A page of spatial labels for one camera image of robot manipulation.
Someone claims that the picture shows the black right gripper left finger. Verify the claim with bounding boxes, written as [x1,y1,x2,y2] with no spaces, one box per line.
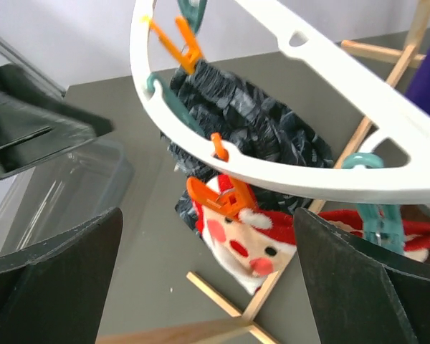
[0,208,123,344]

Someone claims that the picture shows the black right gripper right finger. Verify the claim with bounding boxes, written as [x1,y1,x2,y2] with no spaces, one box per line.
[294,209,430,343]

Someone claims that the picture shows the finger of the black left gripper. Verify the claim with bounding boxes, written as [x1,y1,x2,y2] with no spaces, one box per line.
[0,64,114,180]

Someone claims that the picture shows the white round sock hanger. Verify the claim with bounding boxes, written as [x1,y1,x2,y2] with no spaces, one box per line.
[128,0,430,206]

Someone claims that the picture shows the dark patterned sock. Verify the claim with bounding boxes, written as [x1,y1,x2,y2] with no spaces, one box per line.
[161,60,333,233]

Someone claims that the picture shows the wooden hanger stand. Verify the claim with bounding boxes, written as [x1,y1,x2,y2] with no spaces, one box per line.
[95,0,430,344]

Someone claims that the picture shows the teal clothespin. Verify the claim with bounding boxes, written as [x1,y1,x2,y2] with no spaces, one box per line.
[178,0,207,34]
[342,153,406,255]
[146,72,205,138]

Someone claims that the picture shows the clear plastic bin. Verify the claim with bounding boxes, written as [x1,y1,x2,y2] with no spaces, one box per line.
[0,139,134,256]

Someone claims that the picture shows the orange clothespin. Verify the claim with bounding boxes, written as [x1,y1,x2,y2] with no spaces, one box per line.
[141,14,205,75]
[185,131,257,220]

